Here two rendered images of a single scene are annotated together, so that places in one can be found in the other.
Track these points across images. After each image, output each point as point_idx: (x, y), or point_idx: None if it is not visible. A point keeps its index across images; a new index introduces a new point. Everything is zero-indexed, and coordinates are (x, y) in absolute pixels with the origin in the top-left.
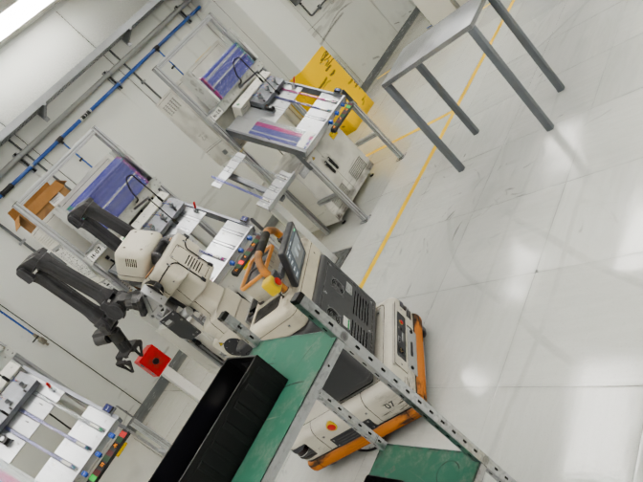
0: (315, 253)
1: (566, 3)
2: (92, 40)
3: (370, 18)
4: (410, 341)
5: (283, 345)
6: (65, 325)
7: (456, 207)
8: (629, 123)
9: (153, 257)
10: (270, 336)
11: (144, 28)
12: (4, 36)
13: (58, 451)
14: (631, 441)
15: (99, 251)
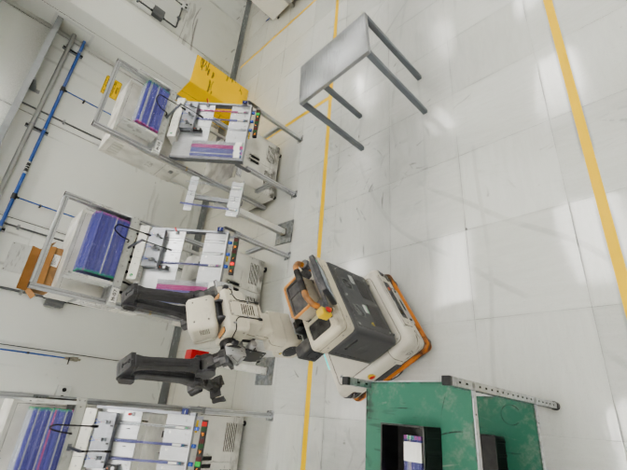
0: (325, 266)
1: (389, 0)
2: (2, 97)
3: (218, 19)
4: (399, 299)
5: (406, 391)
6: (86, 339)
7: (372, 180)
8: (490, 106)
9: (219, 320)
10: (329, 345)
11: (44, 73)
12: None
13: (161, 457)
14: (594, 347)
15: (116, 292)
